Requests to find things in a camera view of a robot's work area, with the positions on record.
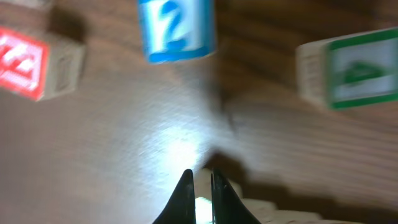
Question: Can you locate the green 4 block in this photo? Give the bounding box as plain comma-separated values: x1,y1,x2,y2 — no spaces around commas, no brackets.
295,27,397,110

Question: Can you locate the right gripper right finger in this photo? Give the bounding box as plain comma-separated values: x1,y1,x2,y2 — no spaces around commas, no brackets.
211,169,260,224

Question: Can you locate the blue 2 block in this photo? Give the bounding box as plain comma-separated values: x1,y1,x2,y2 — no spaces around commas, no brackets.
138,0,217,63

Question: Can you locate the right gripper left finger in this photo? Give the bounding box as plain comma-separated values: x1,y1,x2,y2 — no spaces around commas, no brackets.
153,169,196,224

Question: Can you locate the red block bottom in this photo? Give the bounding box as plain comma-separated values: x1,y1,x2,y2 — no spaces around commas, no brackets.
1,26,86,101

